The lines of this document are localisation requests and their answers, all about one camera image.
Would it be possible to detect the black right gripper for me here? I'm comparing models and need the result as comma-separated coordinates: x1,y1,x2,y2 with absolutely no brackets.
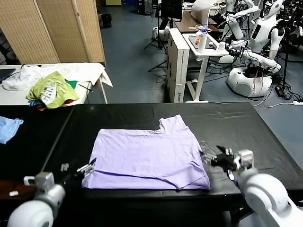
201,145,237,172

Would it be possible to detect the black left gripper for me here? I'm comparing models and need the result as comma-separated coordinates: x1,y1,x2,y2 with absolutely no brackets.
60,157,97,187

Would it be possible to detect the lavender printed t-shirt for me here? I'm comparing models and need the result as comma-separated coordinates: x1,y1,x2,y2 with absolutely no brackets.
81,114,211,191

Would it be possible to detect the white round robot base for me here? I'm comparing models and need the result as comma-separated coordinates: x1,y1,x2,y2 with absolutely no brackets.
151,26,170,43

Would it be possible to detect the large black vinyl table cover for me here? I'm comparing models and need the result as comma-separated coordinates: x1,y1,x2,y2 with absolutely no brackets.
35,102,303,209

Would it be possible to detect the light blue cloth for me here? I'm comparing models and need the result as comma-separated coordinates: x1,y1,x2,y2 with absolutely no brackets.
0,116,24,145

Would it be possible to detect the yellow-green garment pile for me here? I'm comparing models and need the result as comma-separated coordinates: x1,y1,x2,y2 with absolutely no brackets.
26,71,80,110

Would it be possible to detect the white height-adjustable desk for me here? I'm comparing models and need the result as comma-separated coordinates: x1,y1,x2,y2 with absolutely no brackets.
182,33,230,104

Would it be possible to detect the tall white cardboard box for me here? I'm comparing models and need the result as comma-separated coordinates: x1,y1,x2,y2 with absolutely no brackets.
166,28,190,104

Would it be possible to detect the white cloth-covered folding table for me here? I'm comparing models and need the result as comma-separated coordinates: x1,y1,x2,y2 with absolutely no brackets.
0,62,114,106

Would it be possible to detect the white plastic bag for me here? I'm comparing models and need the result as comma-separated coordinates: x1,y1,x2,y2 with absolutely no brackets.
2,65,45,92

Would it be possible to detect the white cylinder container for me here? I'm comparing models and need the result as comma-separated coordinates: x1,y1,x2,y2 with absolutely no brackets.
197,34,207,53

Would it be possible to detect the dark laptop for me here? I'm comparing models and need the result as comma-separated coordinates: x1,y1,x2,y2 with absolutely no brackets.
0,69,17,83

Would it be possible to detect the black light stand pole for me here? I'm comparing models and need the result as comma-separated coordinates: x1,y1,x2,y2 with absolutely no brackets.
280,26,293,93

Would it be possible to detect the white humanoid robot on base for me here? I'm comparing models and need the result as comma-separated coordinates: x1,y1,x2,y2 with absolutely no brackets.
226,0,285,97

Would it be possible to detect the black tripod stand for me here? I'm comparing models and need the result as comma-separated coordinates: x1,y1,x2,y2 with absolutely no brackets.
144,0,168,52

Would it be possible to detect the brown wooden desk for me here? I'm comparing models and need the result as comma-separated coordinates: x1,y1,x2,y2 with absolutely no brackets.
174,11,223,34

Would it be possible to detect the bamboo folding screen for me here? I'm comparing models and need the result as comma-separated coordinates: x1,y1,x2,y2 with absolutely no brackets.
0,0,107,65

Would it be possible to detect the white curved cover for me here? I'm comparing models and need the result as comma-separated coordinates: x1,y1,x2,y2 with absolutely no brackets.
190,0,216,22

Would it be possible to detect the black bin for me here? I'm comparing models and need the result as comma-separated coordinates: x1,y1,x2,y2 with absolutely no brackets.
101,14,112,28

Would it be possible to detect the black monitor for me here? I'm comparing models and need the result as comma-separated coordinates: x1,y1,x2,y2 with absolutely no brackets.
160,0,183,23

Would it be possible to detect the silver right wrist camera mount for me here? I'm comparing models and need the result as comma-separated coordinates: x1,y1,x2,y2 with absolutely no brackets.
234,149,254,171

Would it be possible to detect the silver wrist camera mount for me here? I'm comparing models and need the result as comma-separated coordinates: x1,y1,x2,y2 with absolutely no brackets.
23,172,55,193
234,149,254,171

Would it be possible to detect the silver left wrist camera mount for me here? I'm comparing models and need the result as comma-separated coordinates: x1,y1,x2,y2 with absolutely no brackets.
23,172,55,193

